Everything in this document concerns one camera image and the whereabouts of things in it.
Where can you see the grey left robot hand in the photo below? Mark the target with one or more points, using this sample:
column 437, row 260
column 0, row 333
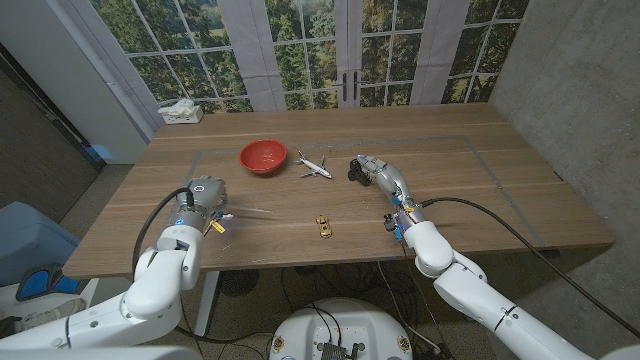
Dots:
column 205, row 200

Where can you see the red bowl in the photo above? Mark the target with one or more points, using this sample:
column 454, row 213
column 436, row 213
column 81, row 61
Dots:
column 263, row 156

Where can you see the yellow toy car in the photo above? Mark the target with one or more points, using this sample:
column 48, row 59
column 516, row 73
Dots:
column 324, row 227

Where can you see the white table leg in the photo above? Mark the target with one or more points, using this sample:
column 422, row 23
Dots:
column 206, row 305

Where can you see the white toy airplane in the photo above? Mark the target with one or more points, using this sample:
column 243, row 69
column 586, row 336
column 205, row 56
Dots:
column 314, row 168

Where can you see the grey white sneaker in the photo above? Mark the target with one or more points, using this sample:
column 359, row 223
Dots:
column 55, row 312

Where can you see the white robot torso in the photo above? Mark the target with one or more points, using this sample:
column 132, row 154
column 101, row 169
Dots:
column 340, row 325

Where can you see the blue and black pad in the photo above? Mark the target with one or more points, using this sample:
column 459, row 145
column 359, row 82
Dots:
column 35, row 282

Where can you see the white power strip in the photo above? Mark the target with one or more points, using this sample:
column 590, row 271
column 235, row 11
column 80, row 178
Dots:
column 186, row 118

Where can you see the blue-grey bin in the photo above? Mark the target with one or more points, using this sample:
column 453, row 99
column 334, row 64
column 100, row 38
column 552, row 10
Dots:
column 30, row 240

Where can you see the window forest print backdrop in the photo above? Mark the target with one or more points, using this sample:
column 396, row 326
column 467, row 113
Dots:
column 310, row 50

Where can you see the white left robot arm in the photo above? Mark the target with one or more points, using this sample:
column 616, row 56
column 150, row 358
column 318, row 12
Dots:
column 140, row 300

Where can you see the black round floor fan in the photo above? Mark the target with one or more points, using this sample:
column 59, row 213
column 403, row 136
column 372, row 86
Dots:
column 240, row 282

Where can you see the small blue box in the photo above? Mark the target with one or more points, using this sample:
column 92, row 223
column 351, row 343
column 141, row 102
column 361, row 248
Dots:
column 102, row 151

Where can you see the clear plastic pipette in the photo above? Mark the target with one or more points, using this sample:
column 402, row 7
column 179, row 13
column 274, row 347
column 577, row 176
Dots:
column 250, row 212

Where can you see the white robot body edge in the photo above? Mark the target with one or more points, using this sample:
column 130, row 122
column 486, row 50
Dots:
column 100, row 353

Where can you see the black backdrop frame bar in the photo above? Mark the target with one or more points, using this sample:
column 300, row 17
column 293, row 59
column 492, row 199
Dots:
column 50, row 110

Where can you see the white floor platform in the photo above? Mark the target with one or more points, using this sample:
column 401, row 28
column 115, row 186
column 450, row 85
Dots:
column 105, row 287

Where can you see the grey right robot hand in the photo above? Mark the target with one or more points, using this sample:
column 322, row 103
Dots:
column 392, row 180

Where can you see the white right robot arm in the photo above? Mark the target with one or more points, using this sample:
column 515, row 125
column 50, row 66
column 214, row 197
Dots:
column 480, row 300

